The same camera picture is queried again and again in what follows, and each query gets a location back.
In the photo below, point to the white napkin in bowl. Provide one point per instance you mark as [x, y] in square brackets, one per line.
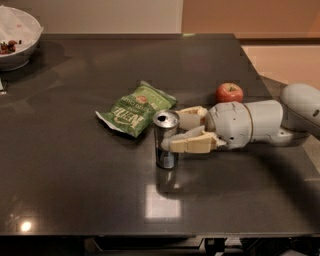
[12, 27]

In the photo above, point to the red snack in bowl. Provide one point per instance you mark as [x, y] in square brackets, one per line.
[8, 47]

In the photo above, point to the red apple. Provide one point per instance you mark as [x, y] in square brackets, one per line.
[228, 92]

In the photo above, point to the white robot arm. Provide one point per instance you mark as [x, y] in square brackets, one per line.
[286, 121]

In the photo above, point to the green kettle chips bag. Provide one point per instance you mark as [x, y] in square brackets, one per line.
[133, 113]

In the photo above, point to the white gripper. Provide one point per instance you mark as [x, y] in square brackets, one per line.
[230, 124]

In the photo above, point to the white bowl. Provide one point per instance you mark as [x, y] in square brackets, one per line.
[24, 50]

